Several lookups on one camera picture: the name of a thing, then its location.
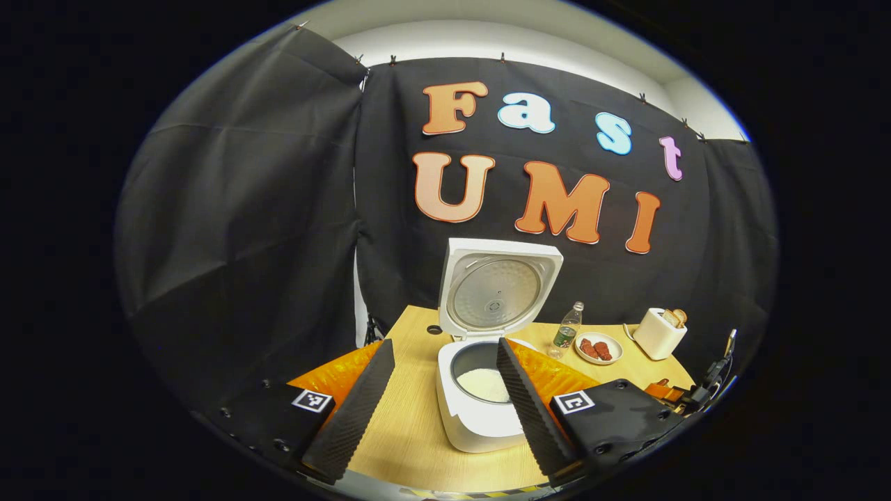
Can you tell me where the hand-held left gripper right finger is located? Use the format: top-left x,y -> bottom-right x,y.
496,337 -> 686,488

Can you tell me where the black backdrop cloth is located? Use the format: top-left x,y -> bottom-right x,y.
115,24 -> 779,418

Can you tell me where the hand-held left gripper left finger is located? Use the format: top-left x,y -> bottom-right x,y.
191,339 -> 396,486

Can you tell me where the white rice cooker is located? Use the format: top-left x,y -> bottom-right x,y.
436,237 -> 565,454

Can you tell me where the white toaster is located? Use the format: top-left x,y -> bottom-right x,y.
632,308 -> 688,361

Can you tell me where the clear plastic water bottle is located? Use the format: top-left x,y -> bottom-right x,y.
547,301 -> 585,359

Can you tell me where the white rice heap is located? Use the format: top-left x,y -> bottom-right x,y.
456,368 -> 512,404

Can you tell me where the white round plate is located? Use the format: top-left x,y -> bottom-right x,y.
575,331 -> 624,365

